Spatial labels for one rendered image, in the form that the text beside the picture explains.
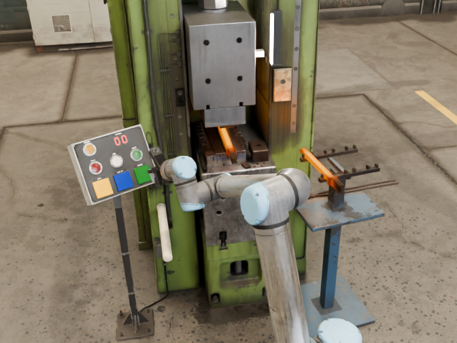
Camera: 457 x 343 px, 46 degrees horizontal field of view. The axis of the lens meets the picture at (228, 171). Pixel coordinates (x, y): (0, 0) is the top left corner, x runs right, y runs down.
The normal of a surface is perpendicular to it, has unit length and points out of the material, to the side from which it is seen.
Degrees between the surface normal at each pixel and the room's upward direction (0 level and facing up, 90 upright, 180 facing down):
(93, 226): 0
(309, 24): 90
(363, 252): 0
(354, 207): 0
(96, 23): 90
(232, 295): 90
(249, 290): 90
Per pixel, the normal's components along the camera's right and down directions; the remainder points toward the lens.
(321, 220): -0.03, -0.87
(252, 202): -0.86, 0.16
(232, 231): 0.18, 0.49
